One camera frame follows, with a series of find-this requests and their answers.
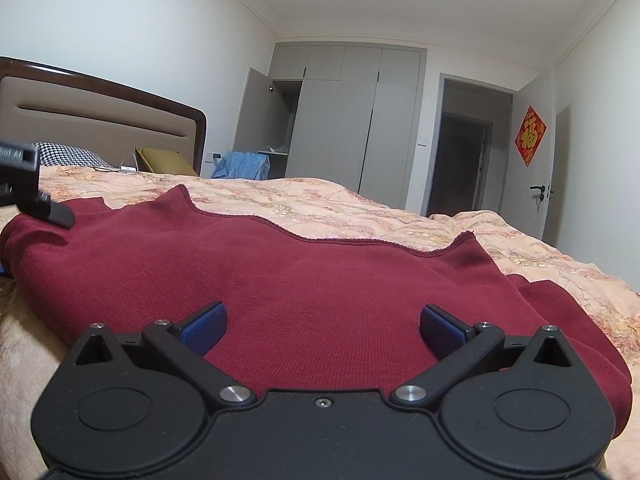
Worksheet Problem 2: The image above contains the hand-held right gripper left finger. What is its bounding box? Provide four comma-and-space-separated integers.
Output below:
75, 301, 257, 408

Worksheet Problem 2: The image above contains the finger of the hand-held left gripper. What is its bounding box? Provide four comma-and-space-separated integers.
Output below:
17, 198, 76, 229

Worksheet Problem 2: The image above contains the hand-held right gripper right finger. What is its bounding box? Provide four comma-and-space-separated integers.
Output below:
390, 303, 576, 407

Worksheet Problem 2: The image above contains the dark red long-sleeve sweater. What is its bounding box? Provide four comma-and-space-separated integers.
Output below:
0, 184, 633, 441

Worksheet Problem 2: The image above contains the houndstooth pillow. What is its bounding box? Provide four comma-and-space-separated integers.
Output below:
31, 142, 116, 170

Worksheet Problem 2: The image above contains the brown padded headboard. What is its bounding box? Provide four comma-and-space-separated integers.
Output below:
0, 56, 207, 178

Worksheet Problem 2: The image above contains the floral beige quilt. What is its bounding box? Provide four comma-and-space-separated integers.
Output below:
0, 165, 640, 480

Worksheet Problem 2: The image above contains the olive green pillow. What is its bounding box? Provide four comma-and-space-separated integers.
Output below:
135, 146, 199, 177

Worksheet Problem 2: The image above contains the white room door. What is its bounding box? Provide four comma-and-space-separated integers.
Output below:
512, 67, 558, 248

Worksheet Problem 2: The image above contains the blue cloth heap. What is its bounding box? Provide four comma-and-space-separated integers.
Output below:
211, 151, 271, 181

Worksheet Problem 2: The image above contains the red diamond door decoration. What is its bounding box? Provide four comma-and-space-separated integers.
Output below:
515, 105, 547, 167

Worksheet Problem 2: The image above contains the grey built-in wardrobe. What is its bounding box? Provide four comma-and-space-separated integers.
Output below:
232, 42, 428, 211

